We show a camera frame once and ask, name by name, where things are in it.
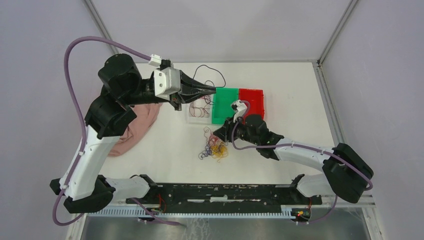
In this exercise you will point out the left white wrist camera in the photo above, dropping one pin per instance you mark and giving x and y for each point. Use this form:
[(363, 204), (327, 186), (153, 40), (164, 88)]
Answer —
[(166, 82)]

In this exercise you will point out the red plastic bin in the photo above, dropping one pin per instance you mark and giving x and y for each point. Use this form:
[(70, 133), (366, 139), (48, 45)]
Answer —
[(255, 97)]

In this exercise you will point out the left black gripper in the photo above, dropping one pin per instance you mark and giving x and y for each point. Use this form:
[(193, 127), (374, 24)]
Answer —
[(186, 81)]

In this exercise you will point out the green plastic bin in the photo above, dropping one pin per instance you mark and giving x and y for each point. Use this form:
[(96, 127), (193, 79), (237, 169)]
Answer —
[(222, 101)]

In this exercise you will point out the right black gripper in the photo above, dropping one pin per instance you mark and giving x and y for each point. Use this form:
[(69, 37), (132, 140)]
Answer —
[(225, 133)]

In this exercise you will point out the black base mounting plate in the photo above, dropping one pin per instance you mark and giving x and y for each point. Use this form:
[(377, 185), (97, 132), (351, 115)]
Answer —
[(196, 198)]

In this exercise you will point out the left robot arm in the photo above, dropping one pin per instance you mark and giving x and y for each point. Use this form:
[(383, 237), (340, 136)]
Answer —
[(87, 191)]

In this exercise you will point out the clear plastic bin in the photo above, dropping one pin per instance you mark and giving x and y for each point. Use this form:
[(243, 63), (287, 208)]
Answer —
[(199, 112)]

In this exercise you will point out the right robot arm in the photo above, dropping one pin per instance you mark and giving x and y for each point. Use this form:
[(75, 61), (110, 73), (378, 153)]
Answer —
[(342, 171)]

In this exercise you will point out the pink cloth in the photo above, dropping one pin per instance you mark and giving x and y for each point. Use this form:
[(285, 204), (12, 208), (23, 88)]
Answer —
[(146, 115)]

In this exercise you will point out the white slotted cable duct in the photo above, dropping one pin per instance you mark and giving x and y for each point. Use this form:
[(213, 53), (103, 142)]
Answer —
[(138, 212)]

